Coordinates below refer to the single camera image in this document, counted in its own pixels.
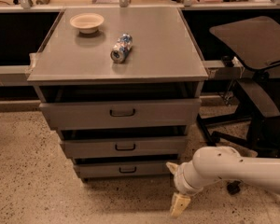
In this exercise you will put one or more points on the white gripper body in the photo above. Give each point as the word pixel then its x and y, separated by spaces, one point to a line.
pixel 179 180

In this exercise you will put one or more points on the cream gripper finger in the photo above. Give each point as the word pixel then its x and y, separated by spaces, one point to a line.
pixel 179 203
pixel 173 167

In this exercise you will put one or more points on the grey bottom drawer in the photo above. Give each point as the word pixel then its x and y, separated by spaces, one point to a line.
pixel 118 169

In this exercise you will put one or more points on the grey drawer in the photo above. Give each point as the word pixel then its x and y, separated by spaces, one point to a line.
pixel 120 114
pixel 123 147
pixel 118 169

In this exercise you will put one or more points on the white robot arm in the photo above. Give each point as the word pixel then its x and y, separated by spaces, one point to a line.
pixel 212 164

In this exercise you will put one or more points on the grey middle drawer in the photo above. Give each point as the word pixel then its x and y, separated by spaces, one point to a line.
pixel 123 147

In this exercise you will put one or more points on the grey top drawer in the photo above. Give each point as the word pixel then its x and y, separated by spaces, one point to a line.
pixel 120 114

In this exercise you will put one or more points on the grey drawer cabinet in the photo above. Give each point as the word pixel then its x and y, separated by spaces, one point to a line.
pixel 163 64

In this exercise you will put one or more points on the blue white soda can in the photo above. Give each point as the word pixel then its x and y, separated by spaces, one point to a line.
pixel 122 48

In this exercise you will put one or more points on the black office chair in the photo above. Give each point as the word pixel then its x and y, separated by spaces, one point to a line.
pixel 255 43

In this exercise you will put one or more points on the beige paper bowl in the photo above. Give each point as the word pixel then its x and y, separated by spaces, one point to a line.
pixel 87 23

